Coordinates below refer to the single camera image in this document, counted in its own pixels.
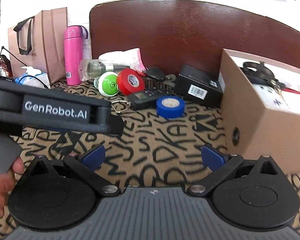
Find blue tape roll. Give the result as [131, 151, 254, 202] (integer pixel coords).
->
[156, 96, 185, 119]

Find black digital scale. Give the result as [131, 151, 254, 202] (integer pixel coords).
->
[111, 87, 171, 114]

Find person left hand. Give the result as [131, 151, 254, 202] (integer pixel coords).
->
[0, 157, 25, 218]

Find blue tissue pack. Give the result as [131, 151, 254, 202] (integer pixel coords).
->
[14, 66, 51, 89]

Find brown cardboard storage box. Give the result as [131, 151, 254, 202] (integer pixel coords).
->
[218, 49, 300, 173]

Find black product box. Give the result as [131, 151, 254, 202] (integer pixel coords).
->
[174, 64, 223, 108]

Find green white round container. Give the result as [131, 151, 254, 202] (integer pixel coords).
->
[94, 72, 119, 97]

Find red tape roll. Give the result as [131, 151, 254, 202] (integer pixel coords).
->
[117, 68, 145, 96]

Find clear glass bottle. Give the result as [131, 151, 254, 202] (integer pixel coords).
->
[78, 59, 130, 81]

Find dark hair claw clip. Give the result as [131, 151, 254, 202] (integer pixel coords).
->
[143, 74, 176, 93]

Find pink thermos bottle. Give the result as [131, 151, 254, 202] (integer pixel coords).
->
[64, 25, 89, 86]

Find white floral fabric pouch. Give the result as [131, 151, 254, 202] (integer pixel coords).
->
[253, 84, 300, 112]

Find red open gift box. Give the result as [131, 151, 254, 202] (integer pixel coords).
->
[282, 87, 300, 95]

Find black car key fob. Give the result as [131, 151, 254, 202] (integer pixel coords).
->
[143, 67, 165, 81]

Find white pink plastic bag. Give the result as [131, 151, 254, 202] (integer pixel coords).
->
[98, 48, 146, 73]

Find dark brown wooden headboard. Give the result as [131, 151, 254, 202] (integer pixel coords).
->
[89, 0, 300, 76]

